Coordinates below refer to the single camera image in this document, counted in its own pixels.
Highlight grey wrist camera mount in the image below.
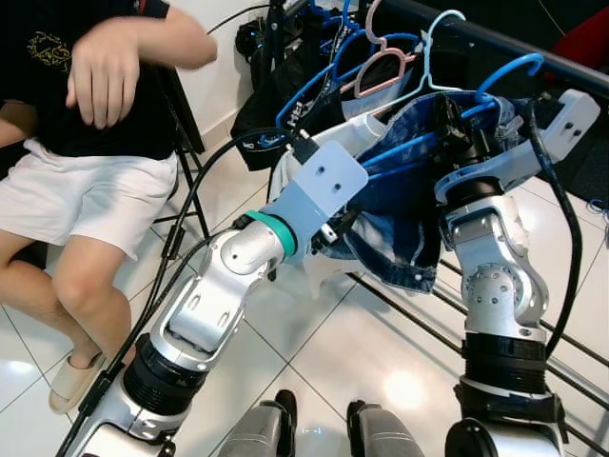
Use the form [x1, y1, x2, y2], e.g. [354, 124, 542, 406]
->
[436, 89, 602, 203]
[269, 114, 389, 253]

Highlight blue denim shorts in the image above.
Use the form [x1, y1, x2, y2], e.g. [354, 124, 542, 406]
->
[319, 90, 534, 294]

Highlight beige slipper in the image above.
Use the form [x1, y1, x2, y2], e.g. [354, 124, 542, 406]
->
[48, 350, 108, 415]

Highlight black garment white lettering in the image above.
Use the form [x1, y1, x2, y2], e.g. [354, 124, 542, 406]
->
[231, 10, 382, 172]

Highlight black folding chair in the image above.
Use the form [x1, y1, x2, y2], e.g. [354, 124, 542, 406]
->
[152, 62, 215, 263]

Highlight grey right robot leg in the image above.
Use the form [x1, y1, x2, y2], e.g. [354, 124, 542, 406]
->
[347, 400, 424, 457]

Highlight black metal clothes rack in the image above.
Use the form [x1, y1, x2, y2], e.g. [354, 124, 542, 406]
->
[266, 0, 609, 457]

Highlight pink plastic hanger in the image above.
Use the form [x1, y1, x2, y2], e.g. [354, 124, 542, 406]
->
[338, 0, 420, 101]

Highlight grey left robot leg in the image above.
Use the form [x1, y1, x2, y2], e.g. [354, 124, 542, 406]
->
[217, 388, 298, 457]

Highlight person black shirt white shorts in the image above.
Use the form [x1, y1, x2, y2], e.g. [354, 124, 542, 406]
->
[0, 0, 218, 382]

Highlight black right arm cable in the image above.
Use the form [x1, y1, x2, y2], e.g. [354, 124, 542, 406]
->
[521, 100, 583, 358]

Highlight grey robot leg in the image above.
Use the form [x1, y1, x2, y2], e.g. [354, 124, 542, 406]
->
[347, 400, 424, 457]
[217, 388, 298, 457]

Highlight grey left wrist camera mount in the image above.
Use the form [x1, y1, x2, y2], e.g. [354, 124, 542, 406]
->
[269, 114, 389, 253]

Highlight white plastic hanger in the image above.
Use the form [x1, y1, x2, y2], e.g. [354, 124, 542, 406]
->
[404, 10, 520, 101]

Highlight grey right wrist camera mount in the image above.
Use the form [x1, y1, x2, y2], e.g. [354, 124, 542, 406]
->
[436, 89, 602, 203]

